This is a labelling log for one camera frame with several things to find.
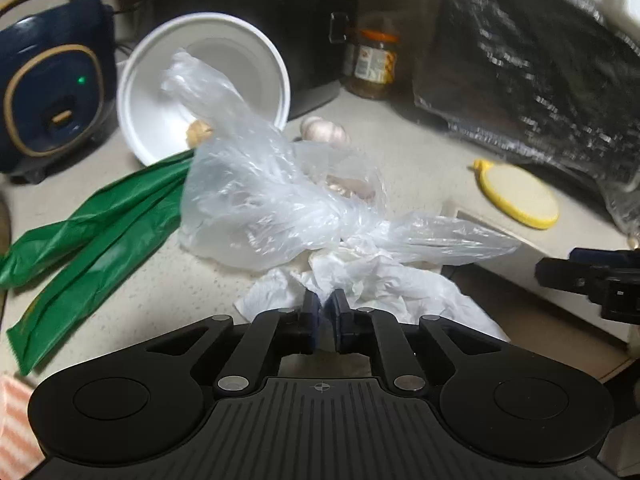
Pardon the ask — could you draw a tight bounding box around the white tissue paper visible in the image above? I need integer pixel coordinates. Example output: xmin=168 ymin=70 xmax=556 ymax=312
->
xmin=234 ymin=249 xmax=512 ymax=345

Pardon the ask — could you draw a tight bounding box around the white bowl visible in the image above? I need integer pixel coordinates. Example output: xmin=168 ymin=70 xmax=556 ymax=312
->
xmin=115 ymin=12 xmax=292 ymax=167

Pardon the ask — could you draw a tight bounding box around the brown food scrap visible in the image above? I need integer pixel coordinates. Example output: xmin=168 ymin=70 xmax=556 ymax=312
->
xmin=185 ymin=118 xmax=215 ymax=149

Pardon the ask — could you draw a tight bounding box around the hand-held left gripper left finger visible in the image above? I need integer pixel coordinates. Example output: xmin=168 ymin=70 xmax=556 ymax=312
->
xmin=134 ymin=289 xmax=322 ymax=397

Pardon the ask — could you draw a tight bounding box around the black plastic bag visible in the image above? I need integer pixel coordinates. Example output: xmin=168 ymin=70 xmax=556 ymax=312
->
xmin=412 ymin=0 xmax=640 ymax=233

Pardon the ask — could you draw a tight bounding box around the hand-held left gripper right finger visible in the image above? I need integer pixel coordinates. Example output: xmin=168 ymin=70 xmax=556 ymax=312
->
xmin=324 ymin=289 xmax=512 ymax=396

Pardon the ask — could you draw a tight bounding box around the small blue rice cooker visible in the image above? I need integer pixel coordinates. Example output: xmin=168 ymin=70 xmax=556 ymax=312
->
xmin=0 ymin=0 xmax=119 ymax=182

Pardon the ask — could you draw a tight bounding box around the yellow round lid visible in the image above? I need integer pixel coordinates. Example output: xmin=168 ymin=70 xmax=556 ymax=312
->
xmin=472 ymin=158 xmax=560 ymax=231

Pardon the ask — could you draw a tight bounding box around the green plastic wrapper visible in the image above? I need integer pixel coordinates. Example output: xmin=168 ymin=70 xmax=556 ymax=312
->
xmin=0 ymin=156 xmax=193 ymax=290
xmin=6 ymin=172 xmax=187 ymax=377

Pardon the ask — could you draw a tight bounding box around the black rice cooker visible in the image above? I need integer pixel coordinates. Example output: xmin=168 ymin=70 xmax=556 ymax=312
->
xmin=127 ymin=0 xmax=359 ymax=119

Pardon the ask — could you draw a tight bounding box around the garlic bulb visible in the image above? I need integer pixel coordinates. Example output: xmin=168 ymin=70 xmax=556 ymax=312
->
xmin=299 ymin=115 xmax=349 ymax=145

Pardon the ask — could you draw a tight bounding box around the glass jar orange lid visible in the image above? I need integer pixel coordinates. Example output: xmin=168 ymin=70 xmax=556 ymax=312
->
xmin=344 ymin=27 xmax=401 ymax=101

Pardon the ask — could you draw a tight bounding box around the clear plastic bag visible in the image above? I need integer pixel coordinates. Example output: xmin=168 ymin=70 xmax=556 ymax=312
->
xmin=159 ymin=49 xmax=524 ymax=272

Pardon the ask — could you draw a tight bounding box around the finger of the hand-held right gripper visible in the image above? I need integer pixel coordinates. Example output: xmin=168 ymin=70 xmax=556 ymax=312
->
xmin=569 ymin=247 xmax=640 ymax=269
xmin=534 ymin=256 xmax=608 ymax=307

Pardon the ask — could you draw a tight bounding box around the orange striped cloth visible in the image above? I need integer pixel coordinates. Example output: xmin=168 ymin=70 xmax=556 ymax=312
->
xmin=0 ymin=374 xmax=42 ymax=480

